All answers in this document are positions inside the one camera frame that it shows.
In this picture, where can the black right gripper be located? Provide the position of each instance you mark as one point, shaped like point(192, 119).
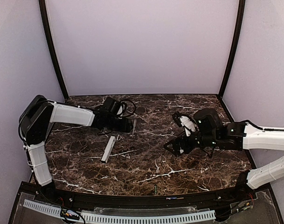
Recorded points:
point(185, 143)

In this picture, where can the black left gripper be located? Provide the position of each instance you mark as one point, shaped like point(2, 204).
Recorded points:
point(128, 125)

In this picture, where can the white remote control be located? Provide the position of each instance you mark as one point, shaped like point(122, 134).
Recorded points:
point(108, 149)

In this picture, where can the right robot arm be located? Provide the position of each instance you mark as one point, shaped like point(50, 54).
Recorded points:
point(205, 129)

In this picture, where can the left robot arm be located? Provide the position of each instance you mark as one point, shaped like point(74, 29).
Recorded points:
point(36, 122)

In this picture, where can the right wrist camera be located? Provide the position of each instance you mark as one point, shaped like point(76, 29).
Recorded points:
point(177, 119)

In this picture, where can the white cable duct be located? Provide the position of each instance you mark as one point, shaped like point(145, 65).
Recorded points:
point(122, 216)

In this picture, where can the black front rail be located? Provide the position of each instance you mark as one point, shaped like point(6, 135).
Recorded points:
point(212, 199)

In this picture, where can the black left frame post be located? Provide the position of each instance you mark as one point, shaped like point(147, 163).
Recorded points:
point(51, 48)

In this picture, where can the black frame post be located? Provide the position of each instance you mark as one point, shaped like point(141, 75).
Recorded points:
point(51, 48)
point(233, 49)

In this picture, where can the black right frame post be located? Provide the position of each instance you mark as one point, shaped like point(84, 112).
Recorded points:
point(233, 49)

